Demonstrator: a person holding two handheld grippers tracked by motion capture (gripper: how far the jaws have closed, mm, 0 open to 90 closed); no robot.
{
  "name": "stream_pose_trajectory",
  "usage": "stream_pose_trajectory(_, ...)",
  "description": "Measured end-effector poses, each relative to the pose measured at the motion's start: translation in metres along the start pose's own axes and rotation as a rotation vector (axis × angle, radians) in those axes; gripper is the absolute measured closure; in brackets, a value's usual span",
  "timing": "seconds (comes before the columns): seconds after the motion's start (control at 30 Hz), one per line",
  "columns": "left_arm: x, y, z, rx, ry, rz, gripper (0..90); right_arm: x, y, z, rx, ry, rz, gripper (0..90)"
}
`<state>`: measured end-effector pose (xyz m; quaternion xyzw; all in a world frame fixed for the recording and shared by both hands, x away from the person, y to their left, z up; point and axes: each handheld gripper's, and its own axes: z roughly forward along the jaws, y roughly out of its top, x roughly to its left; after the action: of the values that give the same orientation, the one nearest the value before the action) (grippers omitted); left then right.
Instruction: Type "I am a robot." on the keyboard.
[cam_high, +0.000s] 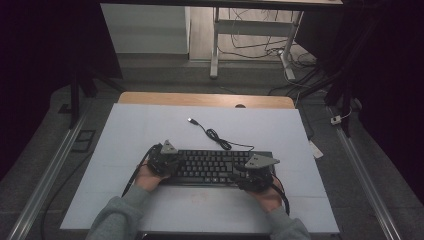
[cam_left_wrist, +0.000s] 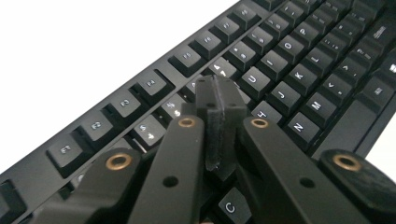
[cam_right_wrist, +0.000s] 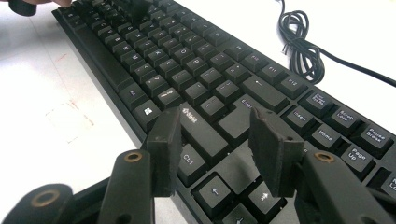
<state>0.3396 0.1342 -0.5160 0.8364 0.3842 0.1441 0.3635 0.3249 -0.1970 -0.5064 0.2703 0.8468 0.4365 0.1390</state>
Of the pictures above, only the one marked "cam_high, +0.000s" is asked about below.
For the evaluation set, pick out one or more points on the white paper tag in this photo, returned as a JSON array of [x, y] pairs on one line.
[[315, 150]]

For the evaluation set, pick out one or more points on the small white adapter box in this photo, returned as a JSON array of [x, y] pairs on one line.
[[335, 120]]

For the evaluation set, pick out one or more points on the black metal stand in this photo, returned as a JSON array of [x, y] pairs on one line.
[[75, 100], [343, 96]]

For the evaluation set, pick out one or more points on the white desk frame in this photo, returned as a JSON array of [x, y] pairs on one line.
[[253, 27]]

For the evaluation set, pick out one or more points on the wooden table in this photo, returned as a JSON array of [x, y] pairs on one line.
[[200, 99]]

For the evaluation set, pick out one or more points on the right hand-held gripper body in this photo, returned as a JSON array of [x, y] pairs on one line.
[[255, 173]]

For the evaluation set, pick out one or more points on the person's left hand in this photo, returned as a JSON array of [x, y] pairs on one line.
[[146, 180]]

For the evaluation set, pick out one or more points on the black computer keyboard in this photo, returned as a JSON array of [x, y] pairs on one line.
[[206, 163]]

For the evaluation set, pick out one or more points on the white foam board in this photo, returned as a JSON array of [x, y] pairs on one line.
[[166, 126]]

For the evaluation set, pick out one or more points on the aluminium rail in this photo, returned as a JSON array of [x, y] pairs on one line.
[[366, 180], [46, 180]]

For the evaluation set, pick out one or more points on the white cabinet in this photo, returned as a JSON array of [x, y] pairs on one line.
[[146, 30]]

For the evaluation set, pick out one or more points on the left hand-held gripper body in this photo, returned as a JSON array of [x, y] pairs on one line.
[[163, 161]]

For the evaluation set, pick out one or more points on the person's right hand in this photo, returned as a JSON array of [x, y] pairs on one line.
[[270, 198]]

